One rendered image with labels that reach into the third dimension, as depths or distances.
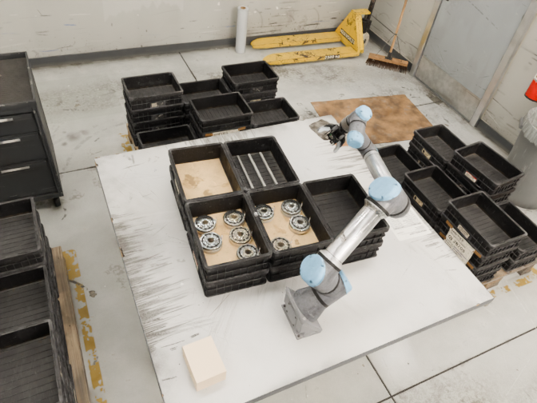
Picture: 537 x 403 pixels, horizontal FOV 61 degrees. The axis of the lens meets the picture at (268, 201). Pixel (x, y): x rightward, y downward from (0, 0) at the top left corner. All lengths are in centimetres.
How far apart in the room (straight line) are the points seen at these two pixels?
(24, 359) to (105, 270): 97
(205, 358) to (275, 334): 33
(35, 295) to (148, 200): 74
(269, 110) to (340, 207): 160
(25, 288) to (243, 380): 129
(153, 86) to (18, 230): 160
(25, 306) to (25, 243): 34
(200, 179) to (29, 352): 111
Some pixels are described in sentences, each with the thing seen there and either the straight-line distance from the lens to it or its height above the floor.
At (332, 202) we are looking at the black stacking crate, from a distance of 239.
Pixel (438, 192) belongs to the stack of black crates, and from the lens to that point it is 343.
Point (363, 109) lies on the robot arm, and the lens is 215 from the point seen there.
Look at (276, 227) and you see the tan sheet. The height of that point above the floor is 83.
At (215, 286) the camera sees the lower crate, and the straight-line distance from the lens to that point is 204.
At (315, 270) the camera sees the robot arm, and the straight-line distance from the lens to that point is 178.
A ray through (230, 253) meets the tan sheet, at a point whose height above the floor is 83.
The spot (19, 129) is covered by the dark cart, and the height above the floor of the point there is 71.
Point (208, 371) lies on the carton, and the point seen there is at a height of 78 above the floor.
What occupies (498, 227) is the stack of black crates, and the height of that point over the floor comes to 49.
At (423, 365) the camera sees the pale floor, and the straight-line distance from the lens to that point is 298.
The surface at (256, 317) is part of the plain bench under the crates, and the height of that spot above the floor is 70.
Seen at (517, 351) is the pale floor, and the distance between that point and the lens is 334.
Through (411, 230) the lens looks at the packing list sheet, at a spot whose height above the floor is 70.
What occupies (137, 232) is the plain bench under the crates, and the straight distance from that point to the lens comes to 234.
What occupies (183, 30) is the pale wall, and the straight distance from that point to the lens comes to 526.
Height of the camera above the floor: 246
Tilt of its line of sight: 45 degrees down
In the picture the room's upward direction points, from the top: 9 degrees clockwise
